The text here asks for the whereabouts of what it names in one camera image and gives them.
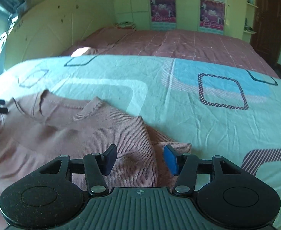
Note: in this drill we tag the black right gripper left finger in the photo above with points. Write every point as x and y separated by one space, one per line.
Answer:
96 166

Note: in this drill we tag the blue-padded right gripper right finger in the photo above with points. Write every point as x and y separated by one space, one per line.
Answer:
184 167

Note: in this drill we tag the pink knit sweater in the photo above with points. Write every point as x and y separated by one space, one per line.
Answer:
40 127

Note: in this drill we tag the blue patterned bed sheet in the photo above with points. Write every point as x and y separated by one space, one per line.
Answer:
219 110

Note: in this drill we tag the cream rounded headboard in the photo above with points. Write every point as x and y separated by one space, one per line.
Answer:
53 26

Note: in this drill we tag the red plaid bed cover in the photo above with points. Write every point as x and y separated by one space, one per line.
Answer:
182 44

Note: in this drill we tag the stack of items on bed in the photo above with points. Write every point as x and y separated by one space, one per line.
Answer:
125 25

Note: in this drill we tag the lower left pink poster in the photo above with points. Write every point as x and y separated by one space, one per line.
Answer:
163 15

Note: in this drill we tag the lower right pink poster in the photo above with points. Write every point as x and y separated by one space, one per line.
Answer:
212 17

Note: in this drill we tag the dark wooden door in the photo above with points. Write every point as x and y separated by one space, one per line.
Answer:
267 25

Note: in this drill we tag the corner wall shelves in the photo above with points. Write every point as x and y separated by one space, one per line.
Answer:
251 9

